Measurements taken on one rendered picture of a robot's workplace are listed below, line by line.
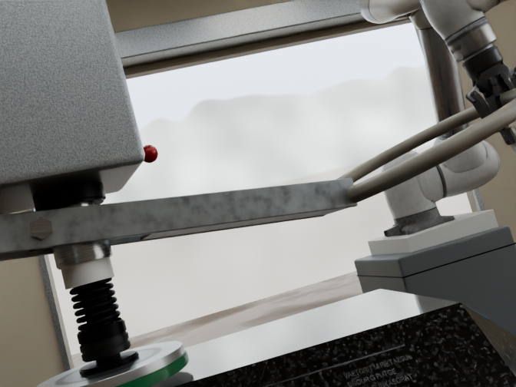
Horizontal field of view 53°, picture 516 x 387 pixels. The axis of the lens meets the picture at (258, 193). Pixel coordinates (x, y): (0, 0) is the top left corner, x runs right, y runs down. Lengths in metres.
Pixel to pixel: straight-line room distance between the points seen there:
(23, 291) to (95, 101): 5.10
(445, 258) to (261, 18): 4.64
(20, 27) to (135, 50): 4.99
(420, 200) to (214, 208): 1.13
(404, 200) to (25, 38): 1.35
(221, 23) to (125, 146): 5.22
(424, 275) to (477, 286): 0.18
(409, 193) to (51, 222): 1.31
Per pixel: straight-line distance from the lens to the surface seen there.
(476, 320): 0.77
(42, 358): 5.80
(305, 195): 0.86
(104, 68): 0.76
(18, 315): 5.81
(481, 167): 1.89
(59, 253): 0.78
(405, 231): 1.82
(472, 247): 1.76
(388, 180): 0.86
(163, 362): 0.74
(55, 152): 0.72
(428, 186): 1.83
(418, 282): 1.67
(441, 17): 1.18
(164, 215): 0.77
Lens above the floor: 0.95
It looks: 5 degrees up
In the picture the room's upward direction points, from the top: 15 degrees counter-clockwise
